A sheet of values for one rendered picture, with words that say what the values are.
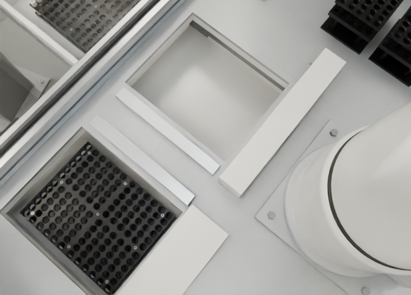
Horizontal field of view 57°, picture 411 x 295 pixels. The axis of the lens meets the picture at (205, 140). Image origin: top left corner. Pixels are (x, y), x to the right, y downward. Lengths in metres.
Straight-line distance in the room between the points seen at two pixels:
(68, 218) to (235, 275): 0.31
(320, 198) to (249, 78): 0.42
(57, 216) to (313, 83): 0.52
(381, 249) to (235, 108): 0.47
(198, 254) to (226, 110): 0.33
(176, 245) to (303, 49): 0.44
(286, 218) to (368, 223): 0.23
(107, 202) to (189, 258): 0.19
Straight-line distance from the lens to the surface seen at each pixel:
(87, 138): 0.83
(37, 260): 0.71
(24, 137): 0.70
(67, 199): 0.75
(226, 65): 0.88
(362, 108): 0.77
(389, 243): 0.46
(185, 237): 0.65
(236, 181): 0.64
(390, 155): 0.38
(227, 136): 0.81
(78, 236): 0.74
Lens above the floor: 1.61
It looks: 74 degrees down
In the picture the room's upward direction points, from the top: 6 degrees clockwise
